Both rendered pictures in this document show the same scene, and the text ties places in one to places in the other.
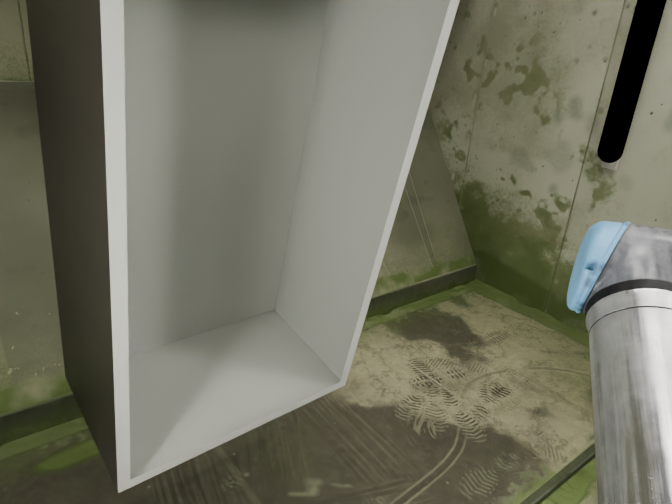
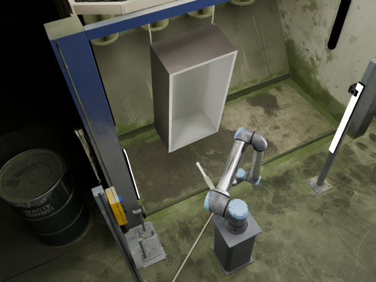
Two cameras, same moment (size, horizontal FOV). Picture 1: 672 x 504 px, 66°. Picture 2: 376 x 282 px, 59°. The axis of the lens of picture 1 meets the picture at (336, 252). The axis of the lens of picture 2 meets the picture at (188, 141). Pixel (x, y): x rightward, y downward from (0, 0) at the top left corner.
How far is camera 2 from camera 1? 2.29 m
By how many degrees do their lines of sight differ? 29
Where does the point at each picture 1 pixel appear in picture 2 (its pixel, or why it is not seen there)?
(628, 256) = (239, 135)
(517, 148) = (305, 31)
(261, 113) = (195, 74)
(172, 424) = (177, 139)
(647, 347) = (235, 148)
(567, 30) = not seen: outside the picture
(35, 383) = (141, 121)
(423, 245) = (265, 67)
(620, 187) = (334, 58)
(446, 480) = (248, 153)
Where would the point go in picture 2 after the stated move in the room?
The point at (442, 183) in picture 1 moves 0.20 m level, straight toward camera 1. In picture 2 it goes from (278, 38) to (275, 46)
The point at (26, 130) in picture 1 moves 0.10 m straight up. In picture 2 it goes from (130, 48) to (128, 41)
